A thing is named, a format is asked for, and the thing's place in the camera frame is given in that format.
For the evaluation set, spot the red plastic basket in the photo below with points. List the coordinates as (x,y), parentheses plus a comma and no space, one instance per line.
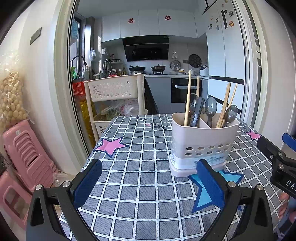
(78,88)

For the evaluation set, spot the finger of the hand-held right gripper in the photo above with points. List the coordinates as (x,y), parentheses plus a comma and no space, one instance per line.
(290,139)
(270,148)

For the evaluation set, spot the black wok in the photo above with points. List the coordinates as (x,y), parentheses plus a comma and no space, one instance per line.
(137,69)

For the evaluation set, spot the dark cooking pot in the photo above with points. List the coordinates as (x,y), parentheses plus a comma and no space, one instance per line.
(158,68)

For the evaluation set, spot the grey checked tablecloth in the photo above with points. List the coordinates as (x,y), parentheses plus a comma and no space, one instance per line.
(143,166)

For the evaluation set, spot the black plastic utensil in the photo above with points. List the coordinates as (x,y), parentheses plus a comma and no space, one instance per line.
(197,113)

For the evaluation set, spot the hanging plastic bag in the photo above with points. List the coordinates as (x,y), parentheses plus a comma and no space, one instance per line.
(92,54)

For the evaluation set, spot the green bottle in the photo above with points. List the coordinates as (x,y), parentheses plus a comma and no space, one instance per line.
(74,73)

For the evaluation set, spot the black kitchen faucet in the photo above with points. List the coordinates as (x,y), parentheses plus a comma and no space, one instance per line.
(81,59)

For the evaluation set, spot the black range hood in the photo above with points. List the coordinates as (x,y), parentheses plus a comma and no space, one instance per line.
(145,48)

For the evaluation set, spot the person's right hand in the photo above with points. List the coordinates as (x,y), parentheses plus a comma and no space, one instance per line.
(284,206)

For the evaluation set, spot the pink plastic stool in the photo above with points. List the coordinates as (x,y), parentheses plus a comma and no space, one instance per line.
(11,199)

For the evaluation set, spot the light blue star sticker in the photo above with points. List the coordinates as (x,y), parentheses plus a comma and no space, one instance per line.
(203,194)

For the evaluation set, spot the bag of beige balls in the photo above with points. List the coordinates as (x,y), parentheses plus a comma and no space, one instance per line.
(10,99)

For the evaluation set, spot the beige plastic utensil holder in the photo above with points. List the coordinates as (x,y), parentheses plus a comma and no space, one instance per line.
(203,139)

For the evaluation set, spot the pink star sticker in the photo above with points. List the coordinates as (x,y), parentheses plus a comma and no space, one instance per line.
(111,146)
(254,135)

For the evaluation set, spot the beige plastic storage cart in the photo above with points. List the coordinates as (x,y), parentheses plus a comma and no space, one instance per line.
(111,89)

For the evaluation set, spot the round black pan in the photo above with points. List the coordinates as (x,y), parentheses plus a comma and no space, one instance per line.
(194,60)

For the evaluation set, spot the white rice cooker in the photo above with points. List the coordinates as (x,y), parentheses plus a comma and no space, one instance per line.
(204,71)

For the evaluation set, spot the stack of pink stools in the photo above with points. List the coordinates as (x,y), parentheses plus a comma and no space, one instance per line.
(27,150)

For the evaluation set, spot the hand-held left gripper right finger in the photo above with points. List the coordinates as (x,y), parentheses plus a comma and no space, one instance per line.
(210,185)

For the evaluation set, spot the red paper decoration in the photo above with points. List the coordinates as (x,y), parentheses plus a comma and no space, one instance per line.
(167,17)
(131,20)

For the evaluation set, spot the white fridge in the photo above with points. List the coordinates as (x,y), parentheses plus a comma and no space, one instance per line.
(225,51)

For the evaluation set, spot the black built-in oven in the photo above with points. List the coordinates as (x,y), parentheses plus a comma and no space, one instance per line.
(182,92)

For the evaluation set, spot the yellow oil bottle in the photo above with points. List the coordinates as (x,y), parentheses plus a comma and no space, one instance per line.
(86,120)

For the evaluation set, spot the grey kitchen counter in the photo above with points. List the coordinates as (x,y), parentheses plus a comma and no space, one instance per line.
(159,92)

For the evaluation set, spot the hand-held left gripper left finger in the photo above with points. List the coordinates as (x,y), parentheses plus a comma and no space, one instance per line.
(87,183)

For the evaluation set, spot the bagged vegetables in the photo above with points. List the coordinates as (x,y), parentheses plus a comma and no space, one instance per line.
(118,111)

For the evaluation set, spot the grey wall plate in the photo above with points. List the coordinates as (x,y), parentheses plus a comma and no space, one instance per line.
(36,36)

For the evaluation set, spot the white upper cabinets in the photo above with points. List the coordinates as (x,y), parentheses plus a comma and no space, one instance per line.
(150,25)

